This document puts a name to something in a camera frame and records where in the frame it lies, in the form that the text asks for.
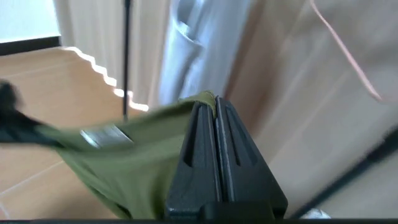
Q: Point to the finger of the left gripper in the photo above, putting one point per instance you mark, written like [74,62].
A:
[21,130]

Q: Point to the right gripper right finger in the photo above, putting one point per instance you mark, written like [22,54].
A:
[255,186]

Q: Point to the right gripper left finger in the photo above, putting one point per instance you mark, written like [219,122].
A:
[192,186]

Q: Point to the green printed shirt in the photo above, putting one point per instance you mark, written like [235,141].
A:
[130,168]

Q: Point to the pale grey shorts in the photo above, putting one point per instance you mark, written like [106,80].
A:
[199,62]

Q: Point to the black clothes rack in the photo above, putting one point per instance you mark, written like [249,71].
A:
[126,62]

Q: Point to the pink clothes hanger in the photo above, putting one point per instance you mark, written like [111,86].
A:
[348,56]

